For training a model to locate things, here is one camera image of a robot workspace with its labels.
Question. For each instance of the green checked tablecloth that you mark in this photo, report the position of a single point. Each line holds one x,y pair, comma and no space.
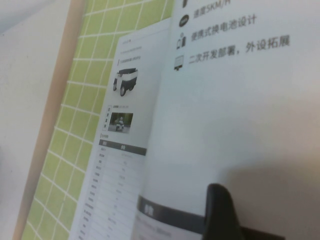
75,112

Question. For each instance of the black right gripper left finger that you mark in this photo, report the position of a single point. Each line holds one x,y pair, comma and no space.
220,215

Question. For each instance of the beige flat board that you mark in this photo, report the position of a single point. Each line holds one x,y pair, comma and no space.
53,87

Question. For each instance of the white product brochure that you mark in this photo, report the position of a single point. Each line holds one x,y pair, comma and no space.
225,112

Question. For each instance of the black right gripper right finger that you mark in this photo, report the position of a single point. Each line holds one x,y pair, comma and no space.
262,235

